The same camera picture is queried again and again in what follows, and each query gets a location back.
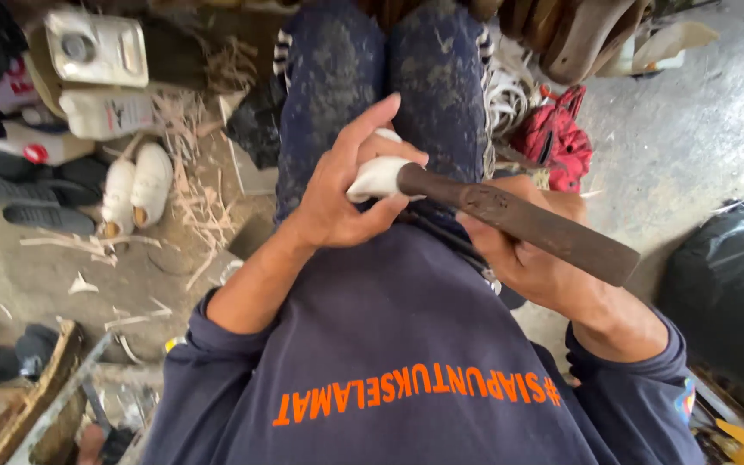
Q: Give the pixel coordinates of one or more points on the person's right hand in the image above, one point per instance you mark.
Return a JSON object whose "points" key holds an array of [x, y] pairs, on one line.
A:
{"points": [[527, 265]]}

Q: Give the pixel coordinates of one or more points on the person's left hand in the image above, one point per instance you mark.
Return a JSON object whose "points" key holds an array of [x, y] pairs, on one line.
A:
{"points": [[323, 203]]}

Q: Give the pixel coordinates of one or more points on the person's right fingers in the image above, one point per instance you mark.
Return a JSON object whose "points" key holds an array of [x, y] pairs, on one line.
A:
{"points": [[533, 190]]}

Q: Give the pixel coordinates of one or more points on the white carved wooden piece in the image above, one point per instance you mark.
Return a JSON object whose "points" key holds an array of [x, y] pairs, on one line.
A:
{"points": [[375, 181]]}

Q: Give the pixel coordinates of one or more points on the red cloth bag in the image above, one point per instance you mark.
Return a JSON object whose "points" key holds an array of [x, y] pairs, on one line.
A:
{"points": [[556, 139]]}

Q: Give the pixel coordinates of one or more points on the bundle of white strips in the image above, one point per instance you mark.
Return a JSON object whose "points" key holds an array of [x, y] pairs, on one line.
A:
{"points": [[507, 90]]}

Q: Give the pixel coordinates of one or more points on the heap of brown wooden blocks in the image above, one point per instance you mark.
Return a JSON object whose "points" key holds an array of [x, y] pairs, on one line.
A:
{"points": [[572, 35]]}

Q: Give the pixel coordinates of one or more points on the white plastic sheet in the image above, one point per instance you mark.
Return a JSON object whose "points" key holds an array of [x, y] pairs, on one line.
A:
{"points": [[666, 45]]}

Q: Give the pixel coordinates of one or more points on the navy sweater with orange print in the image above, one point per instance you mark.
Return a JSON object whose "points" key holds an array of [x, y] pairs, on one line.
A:
{"points": [[398, 336]]}

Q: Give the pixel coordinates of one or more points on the large black plastic bag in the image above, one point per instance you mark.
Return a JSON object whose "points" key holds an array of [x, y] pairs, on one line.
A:
{"points": [[727, 303]]}

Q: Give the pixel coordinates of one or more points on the dusty navy trousers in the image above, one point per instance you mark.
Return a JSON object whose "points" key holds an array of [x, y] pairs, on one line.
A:
{"points": [[340, 77]]}

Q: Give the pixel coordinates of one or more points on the small black plastic bag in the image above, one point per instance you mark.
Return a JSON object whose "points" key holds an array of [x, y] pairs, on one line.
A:
{"points": [[256, 123]]}

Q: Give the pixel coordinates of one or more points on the heap of wood shavings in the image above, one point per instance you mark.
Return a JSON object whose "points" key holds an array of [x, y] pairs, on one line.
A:
{"points": [[201, 181]]}

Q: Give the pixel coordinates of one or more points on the white shoe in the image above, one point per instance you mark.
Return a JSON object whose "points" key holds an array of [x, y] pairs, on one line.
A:
{"points": [[118, 197], [152, 184]]}

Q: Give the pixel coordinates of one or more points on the white labelled jerrycan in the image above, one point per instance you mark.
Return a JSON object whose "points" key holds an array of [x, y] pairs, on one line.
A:
{"points": [[97, 113]]}

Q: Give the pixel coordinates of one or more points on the white plastic jerrycan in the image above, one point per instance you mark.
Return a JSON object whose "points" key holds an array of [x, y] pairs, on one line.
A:
{"points": [[97, 48]]}

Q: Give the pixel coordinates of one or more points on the black sandal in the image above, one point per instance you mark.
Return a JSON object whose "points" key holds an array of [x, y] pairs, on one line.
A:
{"points": [[49, 219], [4, 187]]}

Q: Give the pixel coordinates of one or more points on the white carton with red mark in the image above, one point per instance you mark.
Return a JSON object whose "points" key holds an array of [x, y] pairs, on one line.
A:
{"points": [[42, 147]]}

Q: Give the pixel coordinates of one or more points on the grey metal bar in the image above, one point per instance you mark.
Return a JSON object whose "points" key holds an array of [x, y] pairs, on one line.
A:
{"points": [[62, 400]]}

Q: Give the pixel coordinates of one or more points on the wooden crate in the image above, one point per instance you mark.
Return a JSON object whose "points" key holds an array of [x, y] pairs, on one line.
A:
{"points": [[30, 413]]}

